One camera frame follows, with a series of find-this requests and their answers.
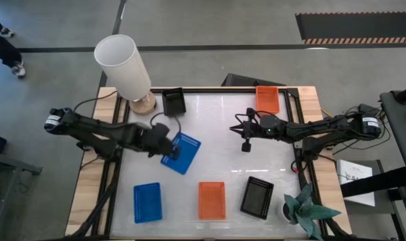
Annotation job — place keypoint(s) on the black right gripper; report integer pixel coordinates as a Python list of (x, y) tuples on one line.
[(257, 127)]

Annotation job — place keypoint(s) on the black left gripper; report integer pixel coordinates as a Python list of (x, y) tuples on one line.
[(156, 139)]

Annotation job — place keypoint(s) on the blue plastic basket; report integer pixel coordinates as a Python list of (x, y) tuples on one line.
[(148, 202), (189, 147)]

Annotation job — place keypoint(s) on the orange plastic basket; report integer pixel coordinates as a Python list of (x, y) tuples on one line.
[(267, 99), (211, 201)]

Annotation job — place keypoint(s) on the black plastic basket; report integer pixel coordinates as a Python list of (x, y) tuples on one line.
[(173, 102), (257, 197)]

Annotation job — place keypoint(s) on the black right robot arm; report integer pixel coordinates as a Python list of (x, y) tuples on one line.
[(323, 125)]

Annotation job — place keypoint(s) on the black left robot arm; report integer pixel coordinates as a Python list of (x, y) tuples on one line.
[(89, 129)]

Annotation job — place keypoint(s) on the black equipment case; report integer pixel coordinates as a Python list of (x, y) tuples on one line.
[(246, 81)]

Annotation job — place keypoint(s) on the wooden table board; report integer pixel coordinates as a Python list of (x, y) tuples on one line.
[(85, 187)]

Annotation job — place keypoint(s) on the table lamp white shade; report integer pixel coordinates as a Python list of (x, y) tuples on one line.
[(122, 67)]

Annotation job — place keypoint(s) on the green artificial plant white pot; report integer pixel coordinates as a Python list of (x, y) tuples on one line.
[(303, 211)]

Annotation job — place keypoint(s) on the white cardboard box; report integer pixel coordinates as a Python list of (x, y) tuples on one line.
[(353, 170)]

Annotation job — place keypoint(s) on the black beam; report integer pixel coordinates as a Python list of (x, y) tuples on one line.
[(376, 182)]

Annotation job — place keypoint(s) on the black hazard-striped floor mat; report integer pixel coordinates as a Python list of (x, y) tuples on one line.
[(356, 25)]

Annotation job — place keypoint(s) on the black cart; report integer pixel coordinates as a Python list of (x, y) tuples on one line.
[(400, 127)]

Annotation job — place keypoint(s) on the person's shoe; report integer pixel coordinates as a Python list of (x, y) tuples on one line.
[(5, 32), (18, 70)]

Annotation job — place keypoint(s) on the person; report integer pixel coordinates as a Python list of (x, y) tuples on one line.
[(2, 50)]

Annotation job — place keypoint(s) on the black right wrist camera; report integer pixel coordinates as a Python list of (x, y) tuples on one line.
[(246, 146)]

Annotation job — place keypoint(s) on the black table frame rail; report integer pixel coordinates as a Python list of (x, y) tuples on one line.
[(222, 89)]

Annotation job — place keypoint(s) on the grey desk frame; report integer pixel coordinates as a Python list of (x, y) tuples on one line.
[(8, 167)]

